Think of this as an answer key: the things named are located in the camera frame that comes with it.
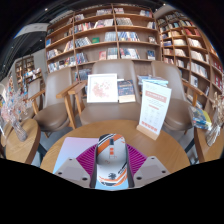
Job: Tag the small distant wooden bookshelf unit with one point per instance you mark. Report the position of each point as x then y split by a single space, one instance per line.
25 68

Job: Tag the dark blue book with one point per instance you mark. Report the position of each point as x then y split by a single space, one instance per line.
126 90

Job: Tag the light blue book stack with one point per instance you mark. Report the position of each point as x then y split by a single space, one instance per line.
153 80

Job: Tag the brown armchair with wooden arms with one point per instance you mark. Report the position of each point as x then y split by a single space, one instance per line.
55 113
110 113
176 113

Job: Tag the round wooden side table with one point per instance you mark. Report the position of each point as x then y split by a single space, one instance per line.
210 153
20 150

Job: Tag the pink blue gradient mouse pad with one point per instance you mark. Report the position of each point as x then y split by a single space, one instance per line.
70 150

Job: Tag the flat wooden bookshelf unit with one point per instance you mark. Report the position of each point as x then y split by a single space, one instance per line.
100 30

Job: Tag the colourful book stack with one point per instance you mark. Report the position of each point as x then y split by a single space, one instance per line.
200 118

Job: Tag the white orange black computer mouse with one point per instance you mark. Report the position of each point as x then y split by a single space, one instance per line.
111 160

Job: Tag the white sign in wooden base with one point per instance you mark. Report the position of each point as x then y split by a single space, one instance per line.
153 106

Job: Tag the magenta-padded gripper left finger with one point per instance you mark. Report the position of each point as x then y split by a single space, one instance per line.
71 168

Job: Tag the curved wooden bookshelf unit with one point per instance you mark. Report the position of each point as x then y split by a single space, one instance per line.
196 50

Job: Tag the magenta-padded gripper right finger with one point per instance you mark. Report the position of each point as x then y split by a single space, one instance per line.
151 168

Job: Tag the white framed floral picture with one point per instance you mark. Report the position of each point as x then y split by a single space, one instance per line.
101 88

